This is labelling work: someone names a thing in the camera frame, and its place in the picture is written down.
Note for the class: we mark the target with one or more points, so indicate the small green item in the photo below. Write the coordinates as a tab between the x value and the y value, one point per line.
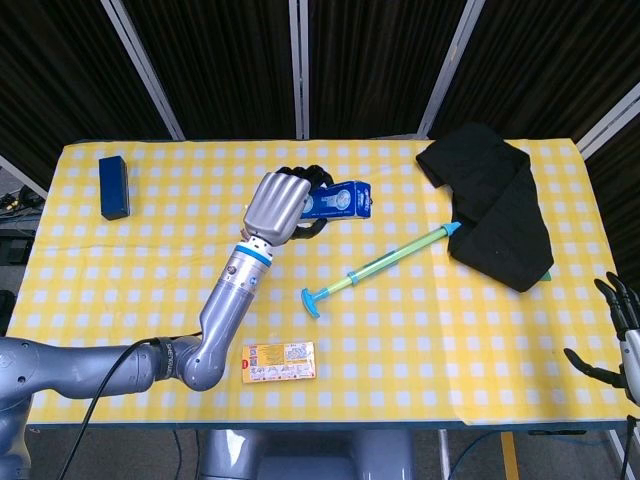
547	274

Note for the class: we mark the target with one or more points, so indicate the black folded cloth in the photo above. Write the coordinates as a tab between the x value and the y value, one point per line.
495	200

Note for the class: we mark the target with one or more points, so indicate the green blue toy water pump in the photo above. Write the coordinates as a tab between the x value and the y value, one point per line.
380	264

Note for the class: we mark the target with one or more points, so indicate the grey partition frame post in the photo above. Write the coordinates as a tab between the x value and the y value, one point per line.
607	117
448	70
20	175
299	70
145	75

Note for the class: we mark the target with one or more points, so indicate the blue white toothpaste box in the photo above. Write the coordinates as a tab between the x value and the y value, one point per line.
340	200

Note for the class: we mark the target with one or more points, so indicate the yellow orange printed box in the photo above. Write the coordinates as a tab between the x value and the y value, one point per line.
279	362

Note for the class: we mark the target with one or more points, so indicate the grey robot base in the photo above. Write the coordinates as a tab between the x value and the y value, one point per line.
305	457

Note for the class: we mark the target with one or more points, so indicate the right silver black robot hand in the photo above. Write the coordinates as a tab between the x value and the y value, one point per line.
631	350

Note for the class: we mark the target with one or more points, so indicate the black ribbed partition panel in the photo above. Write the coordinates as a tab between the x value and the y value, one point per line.
50	75
215	65
620	200
550	60
380	65

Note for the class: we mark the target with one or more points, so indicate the grey table leg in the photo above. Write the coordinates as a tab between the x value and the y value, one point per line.
444	452

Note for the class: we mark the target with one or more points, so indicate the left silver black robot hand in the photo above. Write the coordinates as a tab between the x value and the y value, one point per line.
275	205

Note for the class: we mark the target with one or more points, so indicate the yellow white checkered tablecloth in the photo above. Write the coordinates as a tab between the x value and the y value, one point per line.
400	350

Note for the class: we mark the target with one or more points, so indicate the dark blue box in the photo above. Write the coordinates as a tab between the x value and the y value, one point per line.
115	187

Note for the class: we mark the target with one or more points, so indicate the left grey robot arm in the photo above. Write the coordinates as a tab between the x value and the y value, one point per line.
220	320

